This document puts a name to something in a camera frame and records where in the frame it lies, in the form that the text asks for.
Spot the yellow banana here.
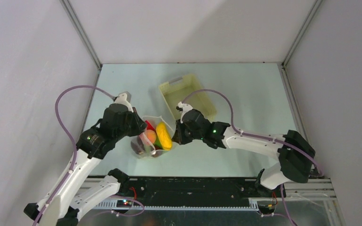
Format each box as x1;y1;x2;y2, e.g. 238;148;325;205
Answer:
156;122;173;151

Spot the red bell pepper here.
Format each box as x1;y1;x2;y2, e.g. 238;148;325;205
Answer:
145;121;156;131

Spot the orange peach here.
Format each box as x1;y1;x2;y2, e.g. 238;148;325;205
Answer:
144;130;157;144

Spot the clear dotted zip bag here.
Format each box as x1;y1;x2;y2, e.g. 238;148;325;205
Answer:
130;116;178;158

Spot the green leaf vegetable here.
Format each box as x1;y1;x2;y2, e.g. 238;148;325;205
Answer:
154;140;163;150

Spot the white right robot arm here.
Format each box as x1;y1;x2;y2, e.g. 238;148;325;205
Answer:
172;109;315;197

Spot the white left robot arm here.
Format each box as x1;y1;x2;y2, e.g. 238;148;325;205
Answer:
24;101;147;226

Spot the pale yellow perforated basket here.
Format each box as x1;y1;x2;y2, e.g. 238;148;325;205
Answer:
158;73;217;121

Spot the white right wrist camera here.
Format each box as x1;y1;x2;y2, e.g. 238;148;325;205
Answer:
176;102;193;122

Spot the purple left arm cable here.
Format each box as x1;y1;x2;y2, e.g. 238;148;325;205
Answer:
33;85;116;226

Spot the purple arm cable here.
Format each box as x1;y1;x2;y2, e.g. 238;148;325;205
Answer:
181;89;324;226
33;85;116;226

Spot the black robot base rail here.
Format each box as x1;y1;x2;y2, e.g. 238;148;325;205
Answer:
108;169;285;208

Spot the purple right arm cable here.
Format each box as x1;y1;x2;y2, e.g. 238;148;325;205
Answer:
181;89;324;226

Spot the aluminium frame rail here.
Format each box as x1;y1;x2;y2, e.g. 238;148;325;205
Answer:
278;64;338;200

